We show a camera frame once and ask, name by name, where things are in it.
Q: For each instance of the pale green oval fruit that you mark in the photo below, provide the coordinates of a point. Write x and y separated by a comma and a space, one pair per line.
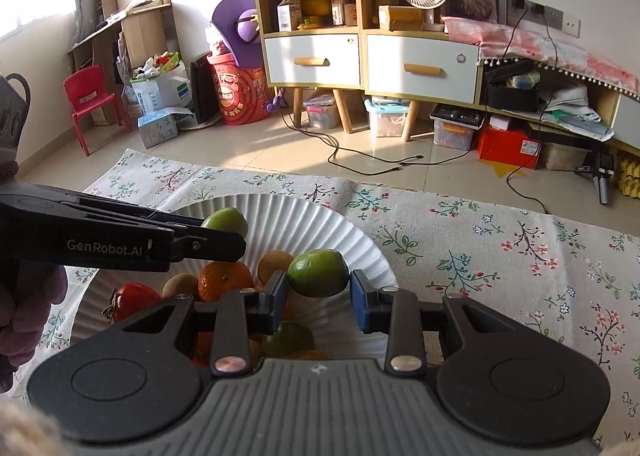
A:
227, 219

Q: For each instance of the black speaker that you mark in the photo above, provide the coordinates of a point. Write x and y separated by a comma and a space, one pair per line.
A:
204, 93

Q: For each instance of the red storage box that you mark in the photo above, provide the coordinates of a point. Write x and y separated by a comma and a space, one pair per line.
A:
512, 147

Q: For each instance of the green lime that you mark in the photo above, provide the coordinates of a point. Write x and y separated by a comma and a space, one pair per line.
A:
318, 274

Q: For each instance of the gloved left hand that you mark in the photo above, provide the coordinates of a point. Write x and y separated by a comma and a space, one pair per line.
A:
27, 296

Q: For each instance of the white drawer cabinet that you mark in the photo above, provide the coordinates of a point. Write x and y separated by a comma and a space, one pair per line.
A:
315, 44
403, 60

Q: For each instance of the white drawer cabinet left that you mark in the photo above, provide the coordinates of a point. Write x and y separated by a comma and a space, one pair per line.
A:
315, 44

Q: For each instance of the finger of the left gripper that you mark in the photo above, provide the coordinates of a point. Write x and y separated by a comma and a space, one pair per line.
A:
43, 197
46, 236

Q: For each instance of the small red tomato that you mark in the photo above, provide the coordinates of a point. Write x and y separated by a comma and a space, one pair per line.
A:
128, 300

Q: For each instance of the white drawer cabinet right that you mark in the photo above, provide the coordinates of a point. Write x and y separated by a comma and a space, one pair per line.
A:
403, 60

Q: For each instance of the red plastic chair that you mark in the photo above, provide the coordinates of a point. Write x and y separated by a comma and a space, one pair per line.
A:
86, 92

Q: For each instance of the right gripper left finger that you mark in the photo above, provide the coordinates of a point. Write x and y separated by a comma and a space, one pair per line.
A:
241, 313

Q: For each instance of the floral tablecloth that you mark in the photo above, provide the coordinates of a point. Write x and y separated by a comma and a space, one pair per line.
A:
574, 283

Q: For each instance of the brown longan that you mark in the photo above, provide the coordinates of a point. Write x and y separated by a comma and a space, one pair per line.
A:
273, 261

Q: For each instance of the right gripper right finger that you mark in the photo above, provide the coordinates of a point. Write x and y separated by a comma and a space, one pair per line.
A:
395, 313

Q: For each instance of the mandarin orange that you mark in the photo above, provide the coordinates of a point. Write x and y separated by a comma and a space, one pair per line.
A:
219, 277

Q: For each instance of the red printed barrel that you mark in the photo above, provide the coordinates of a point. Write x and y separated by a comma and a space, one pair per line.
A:
243, 94

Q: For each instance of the green tomato front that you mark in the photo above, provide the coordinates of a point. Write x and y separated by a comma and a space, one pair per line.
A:
290, 337

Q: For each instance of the brown kiwi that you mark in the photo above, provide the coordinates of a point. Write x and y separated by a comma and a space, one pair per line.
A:
182, 283

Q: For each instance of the purple foam toy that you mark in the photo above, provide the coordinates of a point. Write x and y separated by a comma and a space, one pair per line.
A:
237, 22

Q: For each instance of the white ribbed plate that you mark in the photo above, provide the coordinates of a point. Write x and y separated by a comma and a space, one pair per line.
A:
275, 222

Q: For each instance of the white cardboard box of items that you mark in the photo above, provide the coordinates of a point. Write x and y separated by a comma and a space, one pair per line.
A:
162, 82

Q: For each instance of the pink cloth runner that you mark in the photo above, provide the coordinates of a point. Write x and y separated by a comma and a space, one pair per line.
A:
500, 41

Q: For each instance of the large red tomato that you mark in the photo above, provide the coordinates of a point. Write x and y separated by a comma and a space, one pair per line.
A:
203, 349

